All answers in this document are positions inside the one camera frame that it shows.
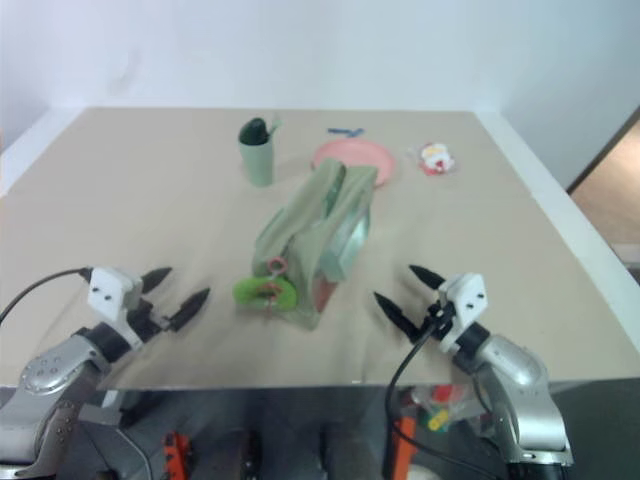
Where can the orange and black tool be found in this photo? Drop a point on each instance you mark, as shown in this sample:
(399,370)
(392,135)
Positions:
(176,455)

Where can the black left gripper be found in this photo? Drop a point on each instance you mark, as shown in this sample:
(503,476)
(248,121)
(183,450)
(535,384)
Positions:
(145,317)

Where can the clear bag of colourful toys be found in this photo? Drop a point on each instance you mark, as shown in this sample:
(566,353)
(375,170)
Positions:
(440,405)

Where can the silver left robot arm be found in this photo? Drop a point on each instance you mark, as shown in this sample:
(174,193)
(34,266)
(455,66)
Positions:
(47,370)

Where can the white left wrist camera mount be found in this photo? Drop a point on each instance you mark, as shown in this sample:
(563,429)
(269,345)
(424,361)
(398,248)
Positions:
(111,292)

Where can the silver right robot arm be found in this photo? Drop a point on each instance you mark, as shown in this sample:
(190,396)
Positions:
(515,370)

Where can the green cylindrical cup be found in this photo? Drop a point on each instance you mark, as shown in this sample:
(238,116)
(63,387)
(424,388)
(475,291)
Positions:
(257,165)

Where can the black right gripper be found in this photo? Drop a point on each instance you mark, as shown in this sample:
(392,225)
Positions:
(440,315)

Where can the green fabric tote bag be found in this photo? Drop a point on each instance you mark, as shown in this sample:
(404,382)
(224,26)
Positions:
(305,212)

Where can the santa toy in clear wrapper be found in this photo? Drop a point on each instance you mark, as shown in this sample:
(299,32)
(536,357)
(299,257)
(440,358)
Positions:
(434,159)

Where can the orange upright bar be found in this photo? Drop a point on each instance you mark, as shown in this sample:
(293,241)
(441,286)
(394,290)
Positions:
(404,445)

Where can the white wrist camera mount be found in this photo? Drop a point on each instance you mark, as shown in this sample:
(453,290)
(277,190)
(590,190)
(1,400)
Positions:
(111,292)
(467,300)

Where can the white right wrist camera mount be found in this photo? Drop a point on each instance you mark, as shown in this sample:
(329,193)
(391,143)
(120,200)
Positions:
(467,300)

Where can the grey block under table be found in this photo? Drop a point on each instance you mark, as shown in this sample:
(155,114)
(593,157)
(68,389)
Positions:
(100,415)

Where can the pink round plate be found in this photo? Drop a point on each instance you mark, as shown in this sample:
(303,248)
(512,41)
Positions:
(362,152)

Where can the dark green item in cup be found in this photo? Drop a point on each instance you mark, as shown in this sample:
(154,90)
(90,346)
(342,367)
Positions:
(252,131)

